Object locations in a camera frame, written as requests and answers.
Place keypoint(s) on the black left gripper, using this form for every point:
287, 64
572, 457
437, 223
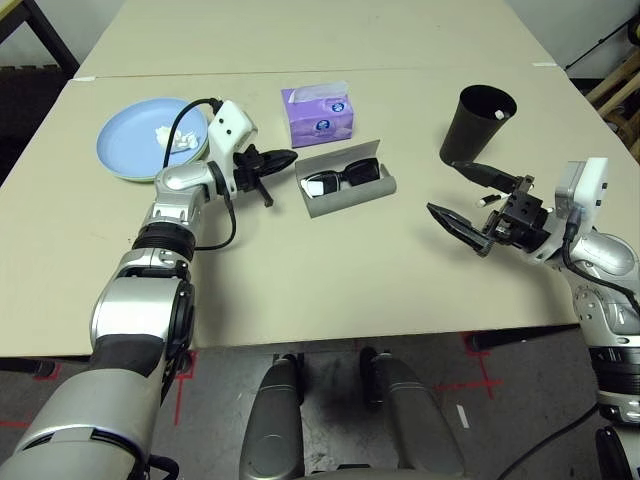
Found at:
247, 172

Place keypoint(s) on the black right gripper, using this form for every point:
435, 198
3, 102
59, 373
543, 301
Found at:
522, 215

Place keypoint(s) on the grey glasses case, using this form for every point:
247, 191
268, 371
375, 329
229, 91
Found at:
350, 200

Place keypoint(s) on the black sunglasses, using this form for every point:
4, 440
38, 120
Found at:
360, 172

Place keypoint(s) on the white tissue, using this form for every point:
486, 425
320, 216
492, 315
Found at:
187, 140

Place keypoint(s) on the blue plastic plate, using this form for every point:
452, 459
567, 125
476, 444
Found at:
130, 145

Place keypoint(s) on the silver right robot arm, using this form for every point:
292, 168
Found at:
605, 255

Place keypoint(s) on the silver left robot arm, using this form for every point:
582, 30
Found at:
140, 310

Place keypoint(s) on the white marker black cap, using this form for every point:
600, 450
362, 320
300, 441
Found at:
484, 201

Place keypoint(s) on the purple tissue box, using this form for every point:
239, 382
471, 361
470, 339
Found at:
320, 125

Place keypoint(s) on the black plastic cup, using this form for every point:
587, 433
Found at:
465, 140

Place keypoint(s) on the green plastic plate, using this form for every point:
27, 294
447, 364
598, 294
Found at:
140, 180

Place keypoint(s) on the black table foot bar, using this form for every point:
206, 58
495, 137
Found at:
30, 367
520, 337

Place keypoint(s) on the thin black stand rod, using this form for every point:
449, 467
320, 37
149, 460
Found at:
596, 50

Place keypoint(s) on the yellow-green chair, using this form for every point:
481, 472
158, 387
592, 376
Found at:
636, 37

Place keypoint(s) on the grey right robot leg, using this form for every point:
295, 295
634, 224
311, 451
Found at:
415, 425

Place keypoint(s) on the grey robot leg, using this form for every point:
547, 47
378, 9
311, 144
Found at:
275, 430
415, 425

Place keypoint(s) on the black-framed side desk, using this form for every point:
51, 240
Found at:
55, 37

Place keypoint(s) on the black foam floor mat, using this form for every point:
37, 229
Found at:
25, 110

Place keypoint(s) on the grey left robot leg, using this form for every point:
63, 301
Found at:
275, 430

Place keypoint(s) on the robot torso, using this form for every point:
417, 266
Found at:
375, 472

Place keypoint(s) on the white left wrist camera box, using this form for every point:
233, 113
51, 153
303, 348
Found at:
230, 125

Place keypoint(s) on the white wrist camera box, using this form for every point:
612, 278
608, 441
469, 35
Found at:
230, 125
592, 190

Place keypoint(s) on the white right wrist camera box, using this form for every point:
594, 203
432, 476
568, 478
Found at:
592, 190

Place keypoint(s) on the wooden stool frame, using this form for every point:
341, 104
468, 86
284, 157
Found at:
607, 85

